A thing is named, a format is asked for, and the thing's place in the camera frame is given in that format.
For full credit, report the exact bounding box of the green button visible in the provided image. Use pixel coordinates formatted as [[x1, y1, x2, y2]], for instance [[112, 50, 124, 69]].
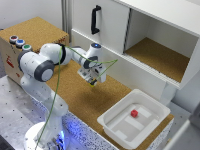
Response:
[[21, 43, 33, 53]]

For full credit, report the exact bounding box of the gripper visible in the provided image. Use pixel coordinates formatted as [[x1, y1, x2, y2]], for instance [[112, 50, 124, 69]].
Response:
[[77, 62, 108, 84]]

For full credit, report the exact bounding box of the white cabinet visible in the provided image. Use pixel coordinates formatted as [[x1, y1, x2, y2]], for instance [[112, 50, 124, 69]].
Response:
[[70, 0, 200, 107]]

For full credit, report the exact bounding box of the white sliding door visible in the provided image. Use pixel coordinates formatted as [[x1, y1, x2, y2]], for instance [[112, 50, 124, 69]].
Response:
[[72, 0, 131, 56]]

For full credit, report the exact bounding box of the red button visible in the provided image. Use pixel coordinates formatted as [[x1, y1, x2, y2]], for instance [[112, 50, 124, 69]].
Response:
[[9, 35, 19, 45]]

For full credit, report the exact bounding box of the yellow block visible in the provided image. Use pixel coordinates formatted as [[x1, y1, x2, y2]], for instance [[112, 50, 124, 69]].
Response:
[[89, 79, 98, 87]]

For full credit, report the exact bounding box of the blue button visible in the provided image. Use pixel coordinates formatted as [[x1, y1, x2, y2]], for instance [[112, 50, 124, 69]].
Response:
[[15, 38, 26, 49]]

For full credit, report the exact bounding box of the green cable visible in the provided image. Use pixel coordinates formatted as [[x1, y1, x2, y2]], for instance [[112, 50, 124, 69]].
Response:
[[34, 45, 119, 150]]

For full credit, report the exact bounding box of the white plastic box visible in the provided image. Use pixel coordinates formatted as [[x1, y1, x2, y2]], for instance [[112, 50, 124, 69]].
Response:
[[96, 88, 172, 150]]

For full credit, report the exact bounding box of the black door handle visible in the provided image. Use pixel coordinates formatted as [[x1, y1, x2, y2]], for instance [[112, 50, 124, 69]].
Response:
[[90, 4, 103, 36]]

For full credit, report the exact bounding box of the pink block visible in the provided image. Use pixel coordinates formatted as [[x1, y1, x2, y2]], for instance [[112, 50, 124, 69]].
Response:
[[130, 109, 139, 119]]

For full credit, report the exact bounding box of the wooden drawer box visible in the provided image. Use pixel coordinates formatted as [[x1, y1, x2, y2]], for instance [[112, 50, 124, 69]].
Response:
[[0, 16, 71, 85]]

